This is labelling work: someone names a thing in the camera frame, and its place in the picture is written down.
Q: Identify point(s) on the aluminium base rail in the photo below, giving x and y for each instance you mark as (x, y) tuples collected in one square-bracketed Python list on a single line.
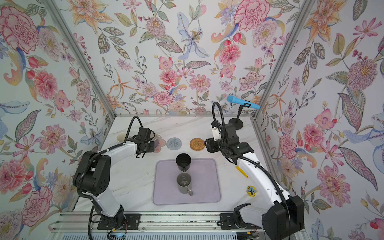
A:
[(78, 222)]

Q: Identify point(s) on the black microphone stand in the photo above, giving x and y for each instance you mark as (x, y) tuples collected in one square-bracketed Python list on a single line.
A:
[(236, 122)]

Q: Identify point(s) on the grey mug cream interior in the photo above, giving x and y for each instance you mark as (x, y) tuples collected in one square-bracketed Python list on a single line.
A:
[(155, 140)]

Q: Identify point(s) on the dark grey mug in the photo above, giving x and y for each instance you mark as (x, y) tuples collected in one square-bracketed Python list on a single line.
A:
[(184, 181)]

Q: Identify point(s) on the yellow pencil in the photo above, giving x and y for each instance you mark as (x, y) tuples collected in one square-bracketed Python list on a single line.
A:
[(241, 172)]

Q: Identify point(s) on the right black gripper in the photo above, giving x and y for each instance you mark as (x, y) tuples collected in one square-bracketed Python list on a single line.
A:
[(211, 145)]

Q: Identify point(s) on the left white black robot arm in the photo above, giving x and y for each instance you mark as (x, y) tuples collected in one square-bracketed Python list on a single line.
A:
[(92, 177)]

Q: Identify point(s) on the black mug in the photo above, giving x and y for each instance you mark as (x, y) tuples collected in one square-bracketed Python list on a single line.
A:
[(183, 162)]

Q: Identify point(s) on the light blue mug cream interior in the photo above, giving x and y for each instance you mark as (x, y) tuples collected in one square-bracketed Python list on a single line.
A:
[(121, 137)]

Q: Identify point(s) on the lavender rectangular mat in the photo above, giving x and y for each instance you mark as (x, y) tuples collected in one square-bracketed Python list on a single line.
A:
[(199, 184)]

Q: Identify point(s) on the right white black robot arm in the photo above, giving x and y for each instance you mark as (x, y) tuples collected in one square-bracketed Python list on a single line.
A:
[(282, 214)]

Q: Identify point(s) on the yellow round sticker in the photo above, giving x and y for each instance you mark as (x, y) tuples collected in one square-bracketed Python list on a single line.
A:
[(251, 191)]

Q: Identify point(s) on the pink flower coaster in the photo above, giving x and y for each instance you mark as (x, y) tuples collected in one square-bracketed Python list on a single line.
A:
[(161, 144)]

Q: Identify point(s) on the grey round patterned coaster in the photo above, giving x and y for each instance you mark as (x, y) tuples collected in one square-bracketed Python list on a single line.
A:
[(174, 144)]

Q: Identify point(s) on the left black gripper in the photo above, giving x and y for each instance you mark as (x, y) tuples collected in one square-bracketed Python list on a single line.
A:
[(152, 148)]

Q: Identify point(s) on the blue microphone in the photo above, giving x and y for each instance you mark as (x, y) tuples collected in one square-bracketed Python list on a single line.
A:
[(234, 100)]

